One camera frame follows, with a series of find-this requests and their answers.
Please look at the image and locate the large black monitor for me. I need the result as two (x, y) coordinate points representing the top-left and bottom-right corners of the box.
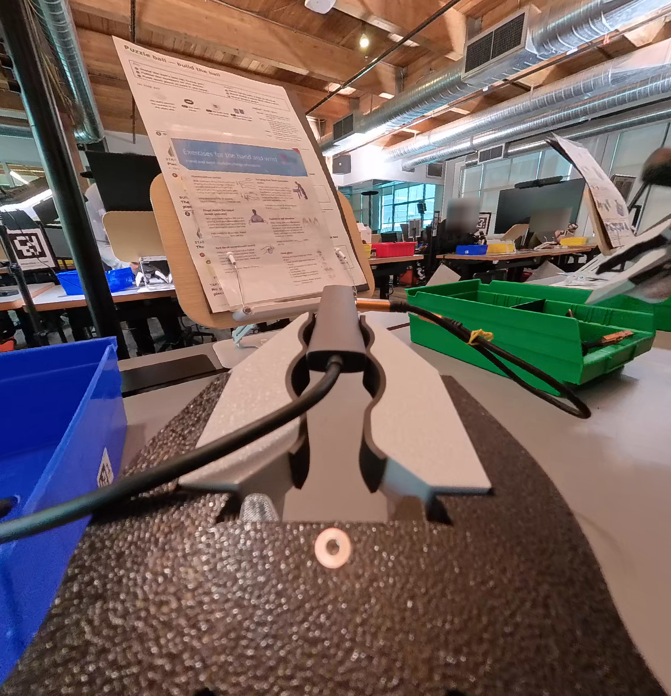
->
(494, 178), (587, 230)

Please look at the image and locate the grey desk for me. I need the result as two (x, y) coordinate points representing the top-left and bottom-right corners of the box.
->
(118, 310), (671, 696)

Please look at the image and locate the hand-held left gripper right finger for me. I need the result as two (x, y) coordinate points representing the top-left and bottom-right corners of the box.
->
(359, 318), (494, 509)

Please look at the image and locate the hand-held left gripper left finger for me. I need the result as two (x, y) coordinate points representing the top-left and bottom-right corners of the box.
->
(178, 312), (315, 494)

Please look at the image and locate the neighbouring office desk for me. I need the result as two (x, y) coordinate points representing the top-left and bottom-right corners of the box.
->
(0, 282), (175, 315)

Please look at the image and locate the large printed instruction sheet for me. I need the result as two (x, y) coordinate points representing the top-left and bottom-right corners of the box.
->
(112, 35), (366, 315)

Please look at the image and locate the blue bin with tag sticker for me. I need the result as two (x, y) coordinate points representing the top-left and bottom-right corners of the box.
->
(0, 336), (128, 661)

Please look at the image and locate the black cable with yellow tie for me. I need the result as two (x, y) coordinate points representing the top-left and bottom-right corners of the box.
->
(356, 297), (593, 421)

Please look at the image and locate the black panel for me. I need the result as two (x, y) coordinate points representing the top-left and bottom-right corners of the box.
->
(84, 151), (163, 214)

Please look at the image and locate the ventilation grille box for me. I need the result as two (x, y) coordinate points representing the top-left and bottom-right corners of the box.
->
(463, 5), (530, 83)

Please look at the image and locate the fiducial marker board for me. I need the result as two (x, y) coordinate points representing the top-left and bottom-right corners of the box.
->
(6, 228), (58, 271)

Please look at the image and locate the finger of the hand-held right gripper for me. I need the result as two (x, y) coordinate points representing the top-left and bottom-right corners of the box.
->
(587, 268), (656, 305)
(595, 219), (671, 276)

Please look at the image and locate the sheet with blue banner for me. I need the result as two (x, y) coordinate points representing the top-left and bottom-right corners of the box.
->
(168, 136), (359, 304)

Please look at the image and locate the silver ventilation duct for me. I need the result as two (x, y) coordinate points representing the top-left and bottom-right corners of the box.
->
(387, 54), (671, 160)
(33, 0), (105, 145)

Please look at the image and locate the dark grey USB hub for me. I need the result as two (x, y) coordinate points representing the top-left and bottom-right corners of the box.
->
(0, 285), (370, 546)

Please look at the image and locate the divided green bin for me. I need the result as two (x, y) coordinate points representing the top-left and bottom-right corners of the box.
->
(405, 279), (657, 395)

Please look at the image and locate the tan wooden board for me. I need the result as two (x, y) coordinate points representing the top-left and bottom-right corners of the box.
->
(103, 211), (166, 263)

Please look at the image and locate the black metal pole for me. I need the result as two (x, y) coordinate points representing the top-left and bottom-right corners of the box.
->
(0, 0), (125, 361)

